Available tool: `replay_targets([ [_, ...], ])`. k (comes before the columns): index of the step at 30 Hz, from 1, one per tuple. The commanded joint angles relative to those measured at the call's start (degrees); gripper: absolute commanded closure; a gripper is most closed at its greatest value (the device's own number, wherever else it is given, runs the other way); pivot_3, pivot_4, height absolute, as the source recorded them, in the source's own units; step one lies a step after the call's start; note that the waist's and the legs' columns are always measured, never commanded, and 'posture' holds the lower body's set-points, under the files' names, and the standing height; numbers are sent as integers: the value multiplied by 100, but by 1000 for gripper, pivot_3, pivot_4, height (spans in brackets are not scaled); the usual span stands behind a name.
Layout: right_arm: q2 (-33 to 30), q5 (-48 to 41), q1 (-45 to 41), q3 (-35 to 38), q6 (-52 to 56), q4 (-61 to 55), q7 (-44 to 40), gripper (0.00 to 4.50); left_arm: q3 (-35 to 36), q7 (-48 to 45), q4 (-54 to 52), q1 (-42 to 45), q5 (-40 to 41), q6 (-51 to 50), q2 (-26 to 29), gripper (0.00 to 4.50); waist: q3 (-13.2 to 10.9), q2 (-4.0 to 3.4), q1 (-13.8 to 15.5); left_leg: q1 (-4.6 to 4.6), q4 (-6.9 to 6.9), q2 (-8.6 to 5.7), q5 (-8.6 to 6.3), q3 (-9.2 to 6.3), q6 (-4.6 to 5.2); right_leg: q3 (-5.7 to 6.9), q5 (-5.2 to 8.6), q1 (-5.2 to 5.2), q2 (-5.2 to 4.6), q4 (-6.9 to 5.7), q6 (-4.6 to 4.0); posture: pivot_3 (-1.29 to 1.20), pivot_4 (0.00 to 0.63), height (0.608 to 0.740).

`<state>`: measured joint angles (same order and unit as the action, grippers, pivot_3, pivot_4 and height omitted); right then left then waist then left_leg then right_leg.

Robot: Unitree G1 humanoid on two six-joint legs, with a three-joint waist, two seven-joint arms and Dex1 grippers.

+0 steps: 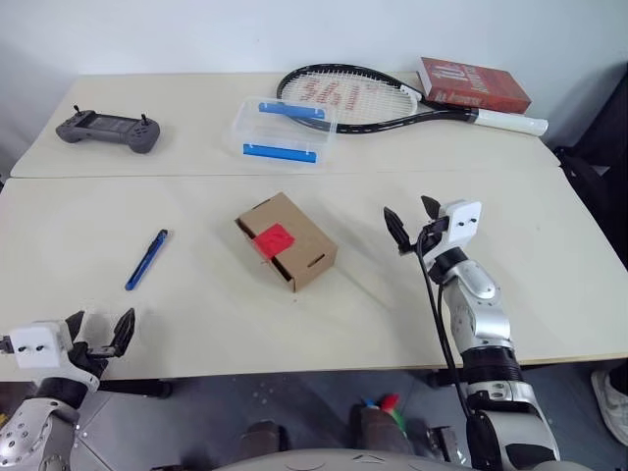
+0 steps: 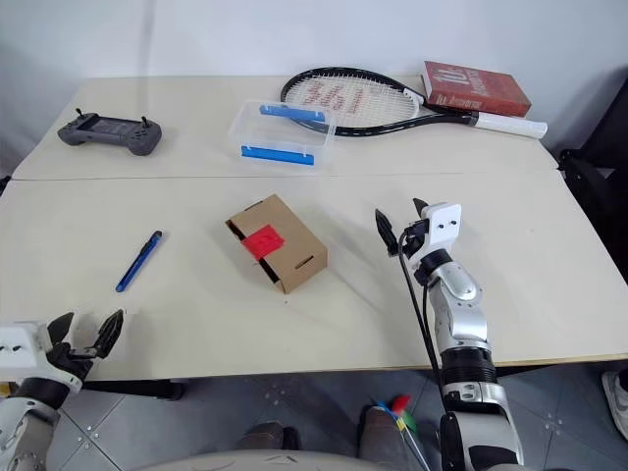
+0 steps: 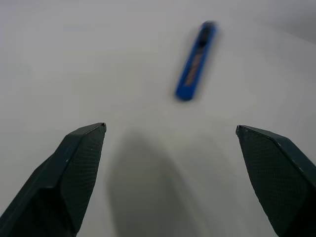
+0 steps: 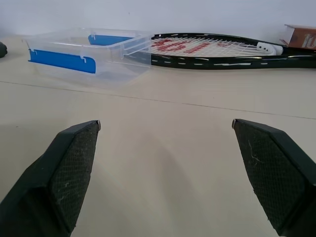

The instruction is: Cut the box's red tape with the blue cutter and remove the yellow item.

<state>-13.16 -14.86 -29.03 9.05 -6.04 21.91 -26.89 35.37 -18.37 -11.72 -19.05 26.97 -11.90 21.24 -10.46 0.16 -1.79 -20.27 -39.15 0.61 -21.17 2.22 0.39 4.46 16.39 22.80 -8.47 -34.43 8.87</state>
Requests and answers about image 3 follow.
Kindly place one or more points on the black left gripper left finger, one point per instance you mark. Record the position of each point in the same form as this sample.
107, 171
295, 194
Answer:
49, 187

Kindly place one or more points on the blue utility knife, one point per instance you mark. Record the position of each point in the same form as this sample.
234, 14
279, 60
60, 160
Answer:
191, 71

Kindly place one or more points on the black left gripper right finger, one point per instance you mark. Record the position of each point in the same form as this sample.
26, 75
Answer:
279, 182

